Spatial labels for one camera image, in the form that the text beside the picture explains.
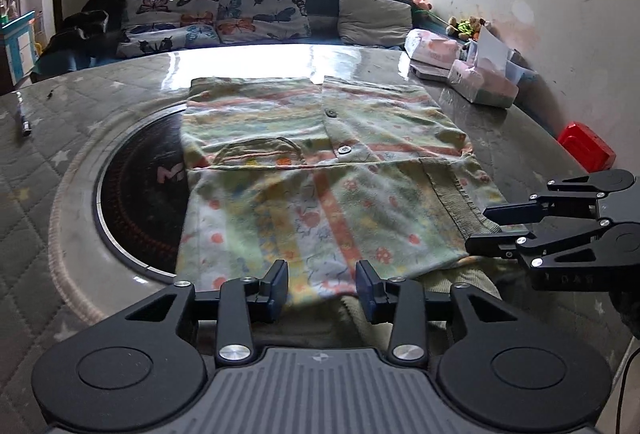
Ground colourful patterned children's shirt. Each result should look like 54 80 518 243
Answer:
174 74 526 350

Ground red box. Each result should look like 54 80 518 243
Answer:
558 121 616 173

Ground pastel tissue pack with paper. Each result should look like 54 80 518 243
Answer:
447 27 518 109

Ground clear cartoon storage box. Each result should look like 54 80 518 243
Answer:
466 40 537 86

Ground round black induction cooktop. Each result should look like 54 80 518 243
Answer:
92 104 189 285

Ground small grey flat box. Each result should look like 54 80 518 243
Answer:
411 66 449 83

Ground small colourful plush toys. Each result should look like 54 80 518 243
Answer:
446 16 486 42

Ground pink tissue pack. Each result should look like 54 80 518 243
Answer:
404 28 460 69

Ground grey plain pillow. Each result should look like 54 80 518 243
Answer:
337 0 412 48

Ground dark pen on table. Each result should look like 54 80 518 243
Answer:
15 91 32 137

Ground large butterfly pillow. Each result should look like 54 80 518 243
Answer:
216 0 311 44

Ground flat butterfly cushion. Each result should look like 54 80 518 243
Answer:
116 0 220 58

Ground blue sofa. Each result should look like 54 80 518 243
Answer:
29 0 446 82

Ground black bag on sofa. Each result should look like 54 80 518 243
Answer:
41 0 127 67

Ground blue white cabinet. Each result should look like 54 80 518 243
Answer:
0 11 37 94

